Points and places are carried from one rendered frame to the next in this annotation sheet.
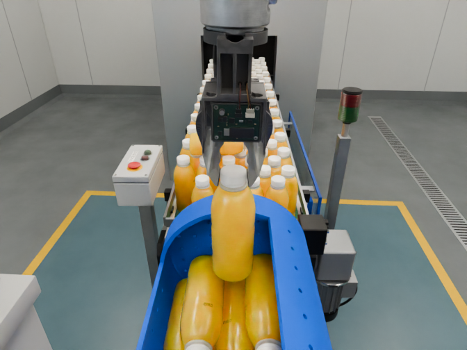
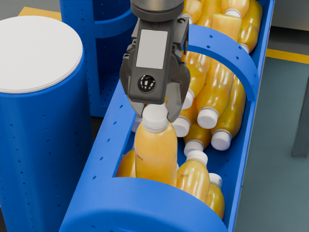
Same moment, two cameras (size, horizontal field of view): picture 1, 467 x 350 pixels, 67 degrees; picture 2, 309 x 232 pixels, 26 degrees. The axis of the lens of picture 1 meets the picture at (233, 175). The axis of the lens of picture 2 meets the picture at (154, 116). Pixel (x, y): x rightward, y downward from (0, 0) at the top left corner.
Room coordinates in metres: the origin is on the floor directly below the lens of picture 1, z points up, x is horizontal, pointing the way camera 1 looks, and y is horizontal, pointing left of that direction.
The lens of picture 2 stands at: (1.13, 0.15, 2.05)
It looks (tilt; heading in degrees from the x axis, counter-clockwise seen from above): 45 degrees down; 192
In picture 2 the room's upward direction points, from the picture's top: straight up
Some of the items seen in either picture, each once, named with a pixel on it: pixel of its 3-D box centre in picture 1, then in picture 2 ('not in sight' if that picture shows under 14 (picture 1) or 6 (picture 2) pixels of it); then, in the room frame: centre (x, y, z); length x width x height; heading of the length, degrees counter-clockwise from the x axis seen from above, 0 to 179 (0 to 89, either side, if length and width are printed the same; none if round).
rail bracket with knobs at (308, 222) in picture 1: (308, 235); not in sight; (0.75, -0.21, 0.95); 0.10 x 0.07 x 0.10; 89
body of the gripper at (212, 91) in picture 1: (234, 85); (158, 31); (0.41, 0.00, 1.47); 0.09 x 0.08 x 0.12; 179
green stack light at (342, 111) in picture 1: (348, 112); not in sight; (1.09, -0.37, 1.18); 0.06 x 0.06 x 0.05
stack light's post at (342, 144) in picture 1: (323, 257); not in sight; (1.09, -0.37, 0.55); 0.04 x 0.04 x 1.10; 89
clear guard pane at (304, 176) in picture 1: (296, 194); not in sight; (1.34, -0.29, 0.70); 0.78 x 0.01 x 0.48; 179
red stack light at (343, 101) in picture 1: (350, 98); not in sight; (1.09, -0.37, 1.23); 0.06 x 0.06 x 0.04
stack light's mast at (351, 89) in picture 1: (348, 113); not in sight; (1.09, -0.37, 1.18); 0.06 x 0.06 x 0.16
